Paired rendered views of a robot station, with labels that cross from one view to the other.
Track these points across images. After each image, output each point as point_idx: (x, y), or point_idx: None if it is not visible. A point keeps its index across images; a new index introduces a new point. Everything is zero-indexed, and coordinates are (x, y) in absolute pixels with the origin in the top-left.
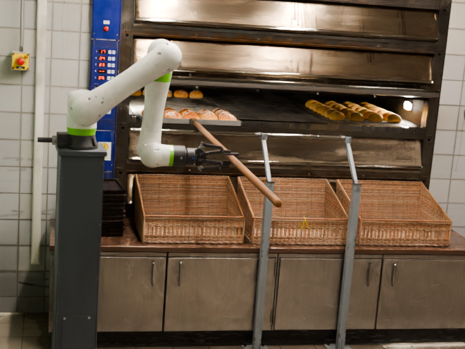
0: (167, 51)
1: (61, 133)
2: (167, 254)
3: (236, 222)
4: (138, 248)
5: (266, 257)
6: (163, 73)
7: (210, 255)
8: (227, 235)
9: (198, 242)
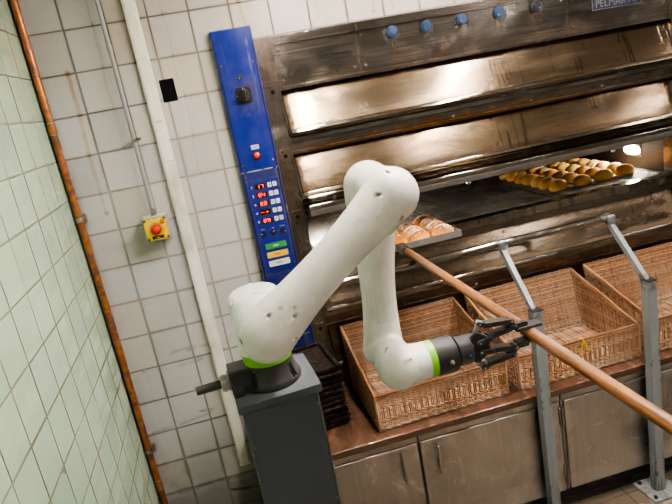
0: (393, 186)
1: (235, 370)
2: (417, 438)
3: (496, 369)
4: (377, 443)
5: (549, 409)
6: (393, 227)
7: (473, 424)
8: (487, 389)
9: (453, 409)
